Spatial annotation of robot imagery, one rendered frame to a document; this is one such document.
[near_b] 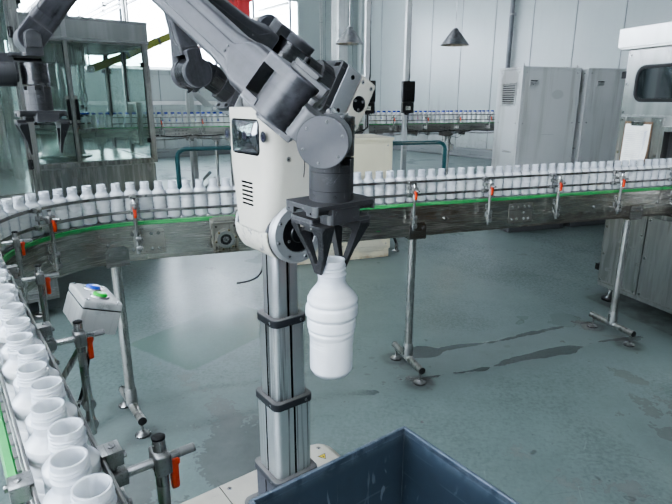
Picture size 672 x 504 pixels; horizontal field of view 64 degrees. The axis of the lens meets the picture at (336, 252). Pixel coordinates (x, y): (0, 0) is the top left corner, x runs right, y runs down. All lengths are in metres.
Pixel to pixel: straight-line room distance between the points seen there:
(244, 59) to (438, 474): 0.71
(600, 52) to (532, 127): 7.23
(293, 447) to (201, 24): 1.24
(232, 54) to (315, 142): 0.18
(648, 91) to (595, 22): 9.61
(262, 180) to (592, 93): 6.12
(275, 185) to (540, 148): 5.62
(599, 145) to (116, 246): 5.99
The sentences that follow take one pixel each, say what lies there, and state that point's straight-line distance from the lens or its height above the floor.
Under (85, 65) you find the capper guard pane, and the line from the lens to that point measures 6.17.
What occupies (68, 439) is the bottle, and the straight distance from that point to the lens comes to 0.67.
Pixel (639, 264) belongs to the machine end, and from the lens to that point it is 4.39.
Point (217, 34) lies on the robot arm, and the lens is 0.73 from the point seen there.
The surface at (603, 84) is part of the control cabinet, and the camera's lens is 7.26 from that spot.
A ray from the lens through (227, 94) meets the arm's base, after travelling 1.56.
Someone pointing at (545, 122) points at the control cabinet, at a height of 1.28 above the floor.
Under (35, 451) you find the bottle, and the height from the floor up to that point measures 1.12.
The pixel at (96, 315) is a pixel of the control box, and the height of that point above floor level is 1.08.
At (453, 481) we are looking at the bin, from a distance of 0.96.
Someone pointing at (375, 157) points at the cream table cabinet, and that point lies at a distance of 5.16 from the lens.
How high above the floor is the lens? 1.51
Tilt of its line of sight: 16 degrees down
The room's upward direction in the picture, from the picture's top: straight up
